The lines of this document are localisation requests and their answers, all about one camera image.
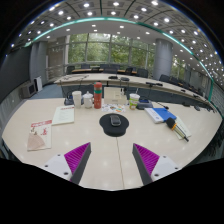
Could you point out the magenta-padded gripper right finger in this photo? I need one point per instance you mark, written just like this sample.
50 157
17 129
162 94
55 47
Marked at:
146 160

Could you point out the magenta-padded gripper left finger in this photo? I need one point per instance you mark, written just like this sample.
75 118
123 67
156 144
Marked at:
77 159

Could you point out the black computer mouse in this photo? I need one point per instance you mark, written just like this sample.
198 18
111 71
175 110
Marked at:
115 120

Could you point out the black mouse pad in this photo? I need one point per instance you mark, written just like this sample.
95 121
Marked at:
113 130

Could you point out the black and yellow handheld microphone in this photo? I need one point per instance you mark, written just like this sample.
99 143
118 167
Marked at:
171 124

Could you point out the red and white magazine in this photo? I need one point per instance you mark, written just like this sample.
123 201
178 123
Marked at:
40 135

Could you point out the white paper booklet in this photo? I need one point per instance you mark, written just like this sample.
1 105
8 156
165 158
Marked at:
63 115

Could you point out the blue and white book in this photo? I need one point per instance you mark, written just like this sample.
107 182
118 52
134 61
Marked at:
163 114

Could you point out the white paper pad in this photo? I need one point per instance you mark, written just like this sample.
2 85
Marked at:
185 127

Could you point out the white lidded mug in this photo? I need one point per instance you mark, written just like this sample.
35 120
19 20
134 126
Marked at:
88 100

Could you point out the green printed paper cup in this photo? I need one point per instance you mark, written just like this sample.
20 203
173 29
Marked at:
134 101

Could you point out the stack of white paper cups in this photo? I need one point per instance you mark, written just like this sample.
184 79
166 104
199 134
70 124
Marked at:
77 99

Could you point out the colourful sticker sheet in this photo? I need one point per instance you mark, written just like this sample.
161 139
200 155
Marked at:
113 108

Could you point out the red thermos bottle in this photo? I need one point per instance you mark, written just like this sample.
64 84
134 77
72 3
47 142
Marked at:
97 96

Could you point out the beige organizer box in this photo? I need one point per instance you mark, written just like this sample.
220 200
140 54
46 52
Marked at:
115 96

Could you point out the long curved conference desk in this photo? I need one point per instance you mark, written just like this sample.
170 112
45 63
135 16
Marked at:
100 79

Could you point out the grey box appliance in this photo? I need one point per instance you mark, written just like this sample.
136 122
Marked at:
28 90

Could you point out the white floor appliance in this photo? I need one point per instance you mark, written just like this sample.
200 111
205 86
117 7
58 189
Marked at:
38 84

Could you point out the black office chairs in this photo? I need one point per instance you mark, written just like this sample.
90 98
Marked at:
143 72

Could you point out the ceiling lights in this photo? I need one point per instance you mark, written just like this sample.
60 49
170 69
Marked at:
86 5

